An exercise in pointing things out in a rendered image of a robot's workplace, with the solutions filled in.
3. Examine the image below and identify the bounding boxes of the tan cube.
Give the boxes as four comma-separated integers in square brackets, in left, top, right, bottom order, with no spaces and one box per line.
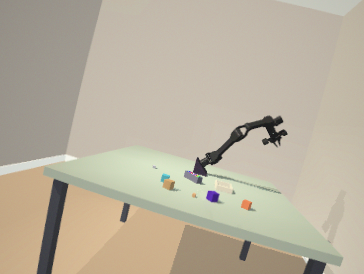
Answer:
[162,179,175,190]

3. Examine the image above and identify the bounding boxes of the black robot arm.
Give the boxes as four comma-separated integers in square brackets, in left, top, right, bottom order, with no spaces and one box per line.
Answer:
[199,115,283,168]

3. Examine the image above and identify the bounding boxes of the teal cube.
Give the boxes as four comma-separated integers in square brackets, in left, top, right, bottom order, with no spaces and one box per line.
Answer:
[160,174,170,183]

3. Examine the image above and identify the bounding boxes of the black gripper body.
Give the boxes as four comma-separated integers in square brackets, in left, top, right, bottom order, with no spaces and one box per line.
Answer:
[262,128,288,145]

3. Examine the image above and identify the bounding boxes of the orange cube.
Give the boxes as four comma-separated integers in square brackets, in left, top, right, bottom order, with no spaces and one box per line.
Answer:
[241,199,252,210]

